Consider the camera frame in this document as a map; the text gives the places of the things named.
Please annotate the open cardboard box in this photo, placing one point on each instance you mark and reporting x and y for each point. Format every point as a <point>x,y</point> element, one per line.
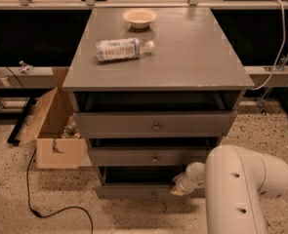
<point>52,114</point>

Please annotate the trash inside box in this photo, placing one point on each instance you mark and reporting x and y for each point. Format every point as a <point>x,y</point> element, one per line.
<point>71,130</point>

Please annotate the grey drawer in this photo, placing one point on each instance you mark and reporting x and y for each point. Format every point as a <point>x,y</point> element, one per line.
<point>142,182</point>
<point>150,124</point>
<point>147,157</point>

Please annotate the grey drawer cabinet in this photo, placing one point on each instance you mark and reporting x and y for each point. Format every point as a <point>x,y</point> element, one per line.
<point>192,68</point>

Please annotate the grey top drawer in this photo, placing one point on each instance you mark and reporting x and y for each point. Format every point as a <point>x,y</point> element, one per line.
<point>150,124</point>

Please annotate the beige bowl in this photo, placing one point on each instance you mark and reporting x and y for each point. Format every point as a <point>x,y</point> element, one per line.
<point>139,18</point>

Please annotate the small crumpled plastic item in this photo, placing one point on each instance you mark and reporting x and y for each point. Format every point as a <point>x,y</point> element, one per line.
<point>26,68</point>

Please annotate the grey middle drawer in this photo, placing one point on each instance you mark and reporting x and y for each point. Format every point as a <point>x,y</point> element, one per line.
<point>147,157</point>

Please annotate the clear plastic water bottle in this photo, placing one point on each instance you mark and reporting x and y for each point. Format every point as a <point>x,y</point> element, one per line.
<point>119,49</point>

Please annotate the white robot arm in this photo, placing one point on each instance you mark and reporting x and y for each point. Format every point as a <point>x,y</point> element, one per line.
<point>234,178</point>

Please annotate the black bar on floor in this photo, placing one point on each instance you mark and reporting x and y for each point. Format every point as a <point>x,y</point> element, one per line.
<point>12,139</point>

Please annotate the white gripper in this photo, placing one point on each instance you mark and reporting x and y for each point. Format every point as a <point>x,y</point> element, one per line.
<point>184,182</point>

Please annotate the grey bottom drawer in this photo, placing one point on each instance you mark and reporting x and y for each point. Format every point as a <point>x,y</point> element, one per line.
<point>142,182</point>

